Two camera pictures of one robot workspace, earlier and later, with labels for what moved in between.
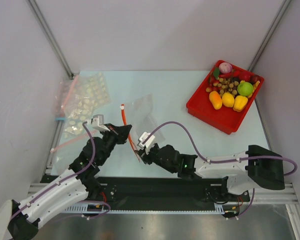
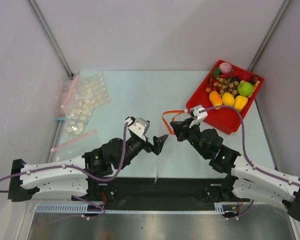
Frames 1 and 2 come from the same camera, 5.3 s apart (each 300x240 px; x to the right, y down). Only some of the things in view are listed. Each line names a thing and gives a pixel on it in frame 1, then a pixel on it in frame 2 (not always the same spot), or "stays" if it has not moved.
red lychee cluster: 213,83 stays
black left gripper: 122,132 → 158,142
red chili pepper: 235,73 stays
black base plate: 135,192 stays
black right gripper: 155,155 → 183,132
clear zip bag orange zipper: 138,113 → 170,142
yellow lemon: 228,99 stays
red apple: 245,75 stays
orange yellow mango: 215,99 stays
